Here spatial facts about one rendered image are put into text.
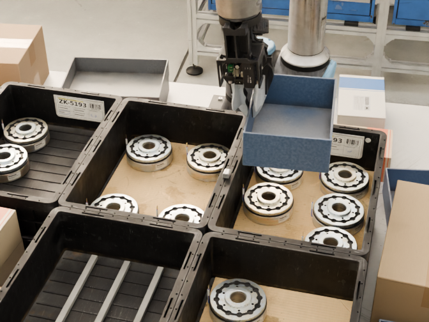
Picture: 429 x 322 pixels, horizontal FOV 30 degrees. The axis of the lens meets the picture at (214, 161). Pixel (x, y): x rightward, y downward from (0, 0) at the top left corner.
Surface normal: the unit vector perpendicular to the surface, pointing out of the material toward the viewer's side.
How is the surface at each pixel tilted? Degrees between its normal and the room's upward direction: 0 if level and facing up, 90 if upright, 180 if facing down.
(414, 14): 90
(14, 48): 0
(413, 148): 0
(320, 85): 90
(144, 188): 0
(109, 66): 90
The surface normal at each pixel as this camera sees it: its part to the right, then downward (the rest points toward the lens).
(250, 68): -0.22, 0.59
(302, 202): -0.01, -0.80
